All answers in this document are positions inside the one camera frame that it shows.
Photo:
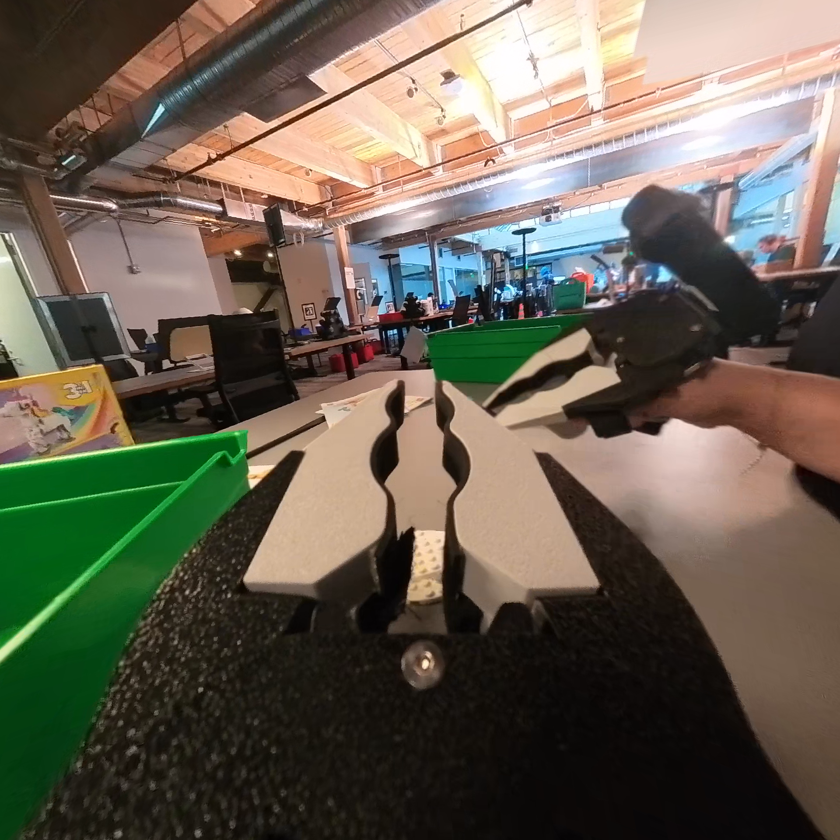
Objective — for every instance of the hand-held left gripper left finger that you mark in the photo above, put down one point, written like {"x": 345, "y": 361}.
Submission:
{"x": 315, "y": 518}

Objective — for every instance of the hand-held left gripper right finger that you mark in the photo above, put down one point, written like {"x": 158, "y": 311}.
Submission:
{"x": 518, "y": 518}

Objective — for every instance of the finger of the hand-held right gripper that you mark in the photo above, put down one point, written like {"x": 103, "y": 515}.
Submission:
{"x": 558, "y": 358}
{"x": 564, "y": 397}

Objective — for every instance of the white round studded plate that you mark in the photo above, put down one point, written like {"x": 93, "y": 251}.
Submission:
{"x": 426, "y": 564}

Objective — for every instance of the person's right forearm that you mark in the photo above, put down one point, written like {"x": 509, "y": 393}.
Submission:
{"x": 794, "y": 420}

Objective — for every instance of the colourful toy set box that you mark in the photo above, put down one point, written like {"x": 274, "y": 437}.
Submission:
{"x": 52, "y": 413}

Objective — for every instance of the person's right hand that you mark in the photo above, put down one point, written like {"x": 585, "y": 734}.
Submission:
{"x": 695, "y": 394}

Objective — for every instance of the green tote bag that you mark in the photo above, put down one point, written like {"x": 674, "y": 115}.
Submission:
{"x": 568, "y": 296}

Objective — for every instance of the green plastic bin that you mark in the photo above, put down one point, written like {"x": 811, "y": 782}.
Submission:
{"x": 472, "y": 354}
{"x": 65, "y": 558}

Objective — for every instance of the black floor lamp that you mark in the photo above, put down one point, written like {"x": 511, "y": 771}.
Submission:
{"x": 389, "y": 275}
{"x": 524, "y": 262}

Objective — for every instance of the folded instruction booklet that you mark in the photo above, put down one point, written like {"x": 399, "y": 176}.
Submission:
{"x": 418, "y": 402}
{"x": 338, "y": 410}

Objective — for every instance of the ceiling projector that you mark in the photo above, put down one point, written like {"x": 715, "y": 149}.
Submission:
{"x": 551, "y": 215}

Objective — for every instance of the long wooden desk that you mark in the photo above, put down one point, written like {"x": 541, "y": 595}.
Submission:
{"x": 420, "y": 319}

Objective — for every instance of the black tiered stand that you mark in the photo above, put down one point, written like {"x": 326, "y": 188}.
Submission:
{"x": 412, "y": 306}
{"x": 331, "y": 323}

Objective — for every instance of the red container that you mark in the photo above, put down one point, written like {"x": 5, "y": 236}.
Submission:
{"x": 365, "y": 351}
{"x": 341, "y": 363}

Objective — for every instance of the black mesh office chair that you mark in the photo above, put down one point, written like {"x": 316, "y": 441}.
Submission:
{"x": 249, "y": 367}

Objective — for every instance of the beige office chair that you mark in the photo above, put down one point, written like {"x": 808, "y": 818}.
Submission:
{"x": 190, "y": 344}

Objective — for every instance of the white hanging panel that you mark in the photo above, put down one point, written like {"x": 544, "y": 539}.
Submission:
{"x": 722, "y": 39}

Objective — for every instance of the black wall monitor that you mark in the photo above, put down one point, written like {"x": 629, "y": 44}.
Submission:
{"x": 274, "y": 224}

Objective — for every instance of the silver ceiling duct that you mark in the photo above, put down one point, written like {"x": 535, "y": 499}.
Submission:
{"x": 131, "y": 203}

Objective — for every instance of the black spiral ceiling duct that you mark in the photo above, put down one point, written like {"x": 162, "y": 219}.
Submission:
{"x": 262, "y": 59}

